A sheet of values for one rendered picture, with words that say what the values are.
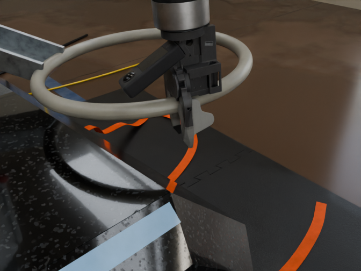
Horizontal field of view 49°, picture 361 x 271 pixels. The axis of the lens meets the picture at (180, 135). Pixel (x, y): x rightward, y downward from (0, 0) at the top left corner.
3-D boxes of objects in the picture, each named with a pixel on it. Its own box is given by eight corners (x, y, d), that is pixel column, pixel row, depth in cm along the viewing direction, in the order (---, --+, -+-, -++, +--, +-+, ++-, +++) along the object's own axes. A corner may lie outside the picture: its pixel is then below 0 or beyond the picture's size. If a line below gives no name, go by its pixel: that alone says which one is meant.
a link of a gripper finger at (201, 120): (220, 145, 70) (213, 95, 68) (189, 154, 69) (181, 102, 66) (213, 140, 73) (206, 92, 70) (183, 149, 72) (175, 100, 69)
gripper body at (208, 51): (223, 95, 68) (220, 26, 62) (176, 107, 66) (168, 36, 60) (204, 80, 74) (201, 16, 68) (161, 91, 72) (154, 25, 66)
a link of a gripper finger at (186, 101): (196, 127, 67) (188, 76, 64) (188, 129, 66) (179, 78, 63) (187, 121, 71) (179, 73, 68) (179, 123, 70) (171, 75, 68)
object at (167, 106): (-16, 122, 74) (-22, 107, 72) (83, 39, 115) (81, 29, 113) (250, 125, 65) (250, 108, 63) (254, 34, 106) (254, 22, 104)
